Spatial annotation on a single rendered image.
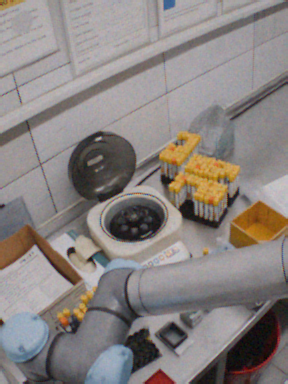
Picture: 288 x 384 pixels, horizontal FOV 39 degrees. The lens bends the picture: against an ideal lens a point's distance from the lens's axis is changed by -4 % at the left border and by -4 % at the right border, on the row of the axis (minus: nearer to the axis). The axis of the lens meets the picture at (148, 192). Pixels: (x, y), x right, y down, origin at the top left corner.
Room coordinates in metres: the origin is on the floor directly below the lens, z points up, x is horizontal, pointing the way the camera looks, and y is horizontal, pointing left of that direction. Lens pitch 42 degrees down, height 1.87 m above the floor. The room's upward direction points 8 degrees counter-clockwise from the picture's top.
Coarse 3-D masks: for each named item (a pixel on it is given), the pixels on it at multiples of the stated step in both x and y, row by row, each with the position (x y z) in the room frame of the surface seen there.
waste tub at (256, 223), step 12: (252, 204) 0.87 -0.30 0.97; (264, 204) 0.87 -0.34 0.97; (240, 216) 0.84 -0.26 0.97; (252, 216) 0.87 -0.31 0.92; (264, 216) 0.86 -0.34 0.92; (276, 216) 0.83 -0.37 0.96; (240, 228) 0.78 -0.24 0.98; (252, 228) 0.86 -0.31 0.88; (264, 228) 0.85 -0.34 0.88; (276, 228) 0.82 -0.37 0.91; (240, 240) 0.78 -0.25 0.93; (252, 240) 0.74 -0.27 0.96; (264, 240) 0.80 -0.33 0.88
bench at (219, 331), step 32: (256, 96) 1.62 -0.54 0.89; (256, 128) 1.40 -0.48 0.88; (224, 160) 1.21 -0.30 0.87; (256, 160) 1.19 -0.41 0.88; (160, 192) 1.09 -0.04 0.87; (64, 224) 0.99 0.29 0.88; (192, 224) 0.92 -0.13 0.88; (224, 224) 0.90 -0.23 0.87; (192, 256) 0.79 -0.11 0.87; (160, 320) 0.59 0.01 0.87; (224, 320) 0.56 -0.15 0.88; (256, 320) 0.55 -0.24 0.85; (0, 352) 0.53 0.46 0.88; (192, 352) 0.48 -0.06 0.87; (224, 352) 0.47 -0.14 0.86
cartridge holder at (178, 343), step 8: (160, 328) 0.55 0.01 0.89; (168, 328) 0.54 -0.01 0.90; (176, 328) 0.54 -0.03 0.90; (160, 336) 0.53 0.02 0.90; (168, 336) 0.53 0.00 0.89; (176, 336) 0.52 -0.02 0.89; (184, 336) 0.51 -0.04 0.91; (168, 344) 0.50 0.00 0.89; (176, 344) 0.49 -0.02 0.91; (184, 344) 0.50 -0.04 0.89; (192, 344) 0.50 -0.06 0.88; (176, 352) 0.48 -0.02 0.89
